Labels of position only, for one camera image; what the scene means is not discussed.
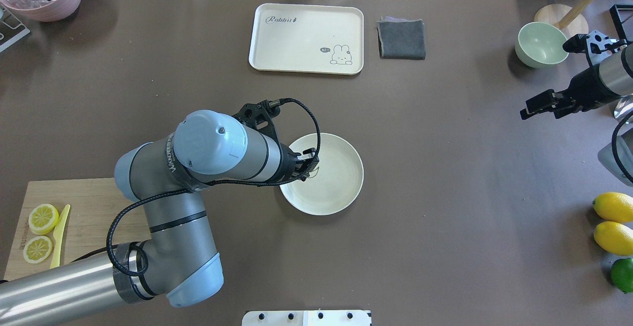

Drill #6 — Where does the yellow lemon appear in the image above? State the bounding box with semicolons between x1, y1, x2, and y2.
593;222;633;256
592;191;633;223

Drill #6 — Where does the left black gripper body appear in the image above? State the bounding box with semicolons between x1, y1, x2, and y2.
276;145;319;184

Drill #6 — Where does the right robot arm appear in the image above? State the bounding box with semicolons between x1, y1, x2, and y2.
520;47;633;186

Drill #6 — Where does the lemon slice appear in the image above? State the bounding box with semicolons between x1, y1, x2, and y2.
28;204;59;235
23;235;54;264

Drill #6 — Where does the grey folded cloth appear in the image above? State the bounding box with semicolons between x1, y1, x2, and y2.
377;17;427;60

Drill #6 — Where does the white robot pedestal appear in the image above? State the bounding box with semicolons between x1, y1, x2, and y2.
241;310;372;326

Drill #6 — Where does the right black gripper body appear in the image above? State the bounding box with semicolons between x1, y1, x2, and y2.
520;66;623;120

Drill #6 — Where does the green lime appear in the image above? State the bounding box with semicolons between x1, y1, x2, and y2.
610;258;633;293

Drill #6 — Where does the white wire cup rack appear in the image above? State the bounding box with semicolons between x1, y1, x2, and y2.
0;4;30;52

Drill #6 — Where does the wooden mug tree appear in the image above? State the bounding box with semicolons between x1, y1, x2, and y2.
533;0;594;38

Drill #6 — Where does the mint green bowl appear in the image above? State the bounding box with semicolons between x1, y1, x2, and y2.
514;22;569;69

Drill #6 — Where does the white round plate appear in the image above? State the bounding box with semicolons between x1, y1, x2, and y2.
280;133;364;216

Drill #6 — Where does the cream rabbit tray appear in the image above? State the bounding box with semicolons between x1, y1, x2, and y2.
248;3;364;75

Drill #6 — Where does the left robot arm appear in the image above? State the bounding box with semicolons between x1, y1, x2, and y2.
1;109;320;326

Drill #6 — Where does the wooden cutting board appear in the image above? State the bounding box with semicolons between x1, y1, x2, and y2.
1;178;131;280

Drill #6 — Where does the yellow plastic knife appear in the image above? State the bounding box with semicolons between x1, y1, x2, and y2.
49;204;72;269

